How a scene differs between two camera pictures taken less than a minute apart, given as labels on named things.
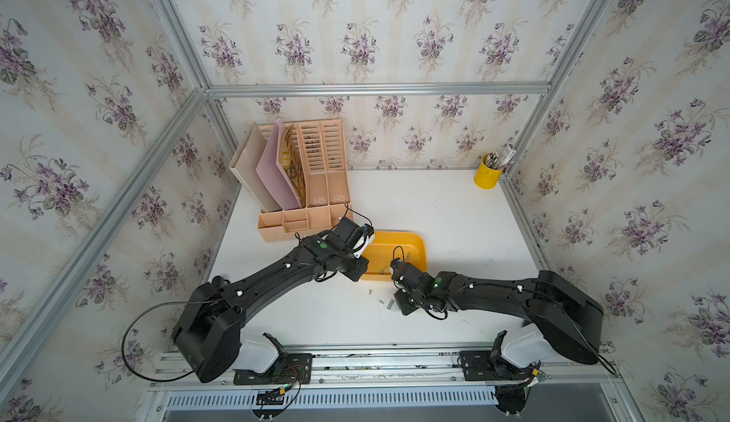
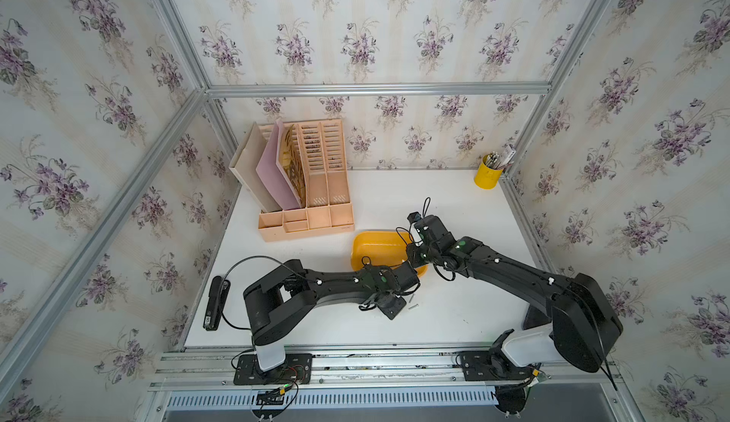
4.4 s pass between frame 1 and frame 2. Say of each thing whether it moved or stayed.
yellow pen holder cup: stayed
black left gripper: moved
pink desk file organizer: stayed
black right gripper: moved
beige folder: stayed
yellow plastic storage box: stayed
